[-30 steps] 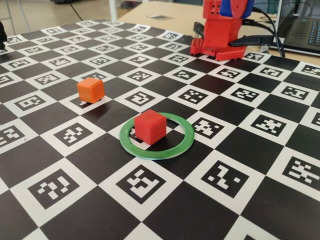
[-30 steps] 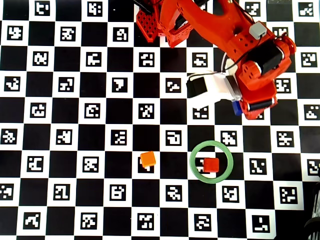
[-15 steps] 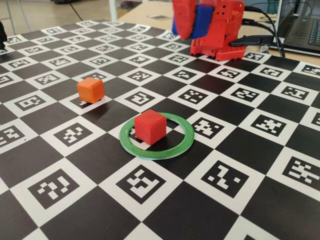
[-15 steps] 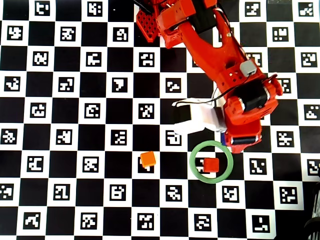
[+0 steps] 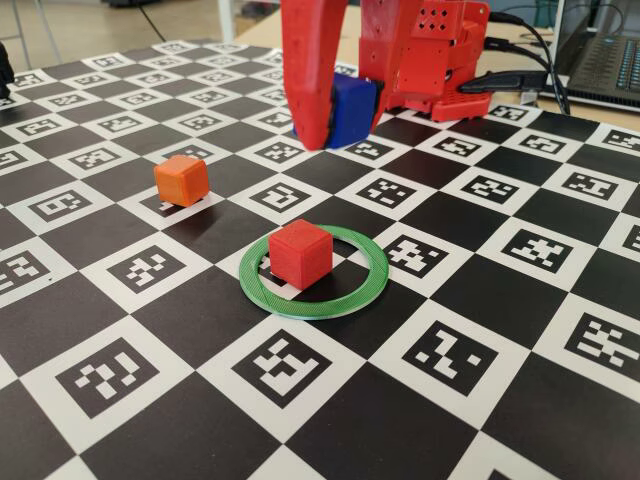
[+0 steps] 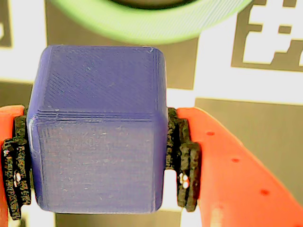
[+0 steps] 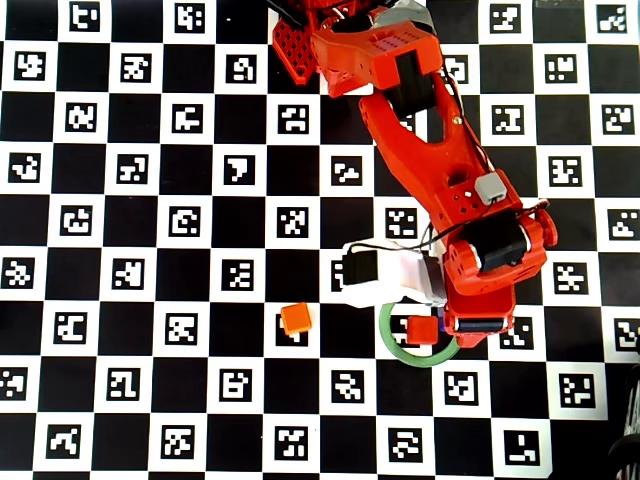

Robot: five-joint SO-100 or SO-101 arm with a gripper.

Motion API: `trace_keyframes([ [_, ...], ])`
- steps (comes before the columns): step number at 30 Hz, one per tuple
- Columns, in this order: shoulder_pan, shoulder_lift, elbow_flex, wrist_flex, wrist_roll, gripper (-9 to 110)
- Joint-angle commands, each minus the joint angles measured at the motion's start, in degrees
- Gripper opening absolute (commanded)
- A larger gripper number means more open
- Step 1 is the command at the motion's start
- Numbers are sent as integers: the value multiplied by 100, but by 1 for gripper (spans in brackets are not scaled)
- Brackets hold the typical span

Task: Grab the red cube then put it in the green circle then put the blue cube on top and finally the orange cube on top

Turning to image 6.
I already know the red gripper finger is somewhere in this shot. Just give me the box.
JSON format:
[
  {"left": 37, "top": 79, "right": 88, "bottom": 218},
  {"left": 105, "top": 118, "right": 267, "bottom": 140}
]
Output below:
[
  {"left": 0, "top": 105, "right": 33, "bottom": 227},
  {"left": 165, "top": 106, "right": 303, "bottom": 227}
]

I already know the blue cube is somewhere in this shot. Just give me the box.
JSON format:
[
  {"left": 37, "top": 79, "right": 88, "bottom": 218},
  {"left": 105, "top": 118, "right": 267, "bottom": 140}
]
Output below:
[{"left": 26, "top": 45, "right": 169, "bottom": 215}]

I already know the checkerboard marker mat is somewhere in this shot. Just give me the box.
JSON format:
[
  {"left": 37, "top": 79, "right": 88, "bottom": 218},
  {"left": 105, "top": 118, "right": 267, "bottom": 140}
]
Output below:
[{"left": 0, "top": 0, "right": 303, "bottom": 227}]

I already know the green ring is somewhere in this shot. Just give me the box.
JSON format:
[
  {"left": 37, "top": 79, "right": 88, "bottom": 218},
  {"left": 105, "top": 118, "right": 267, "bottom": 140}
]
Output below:
[{"left": 48, "top": 0, "right": 254, "bottom": 46}]

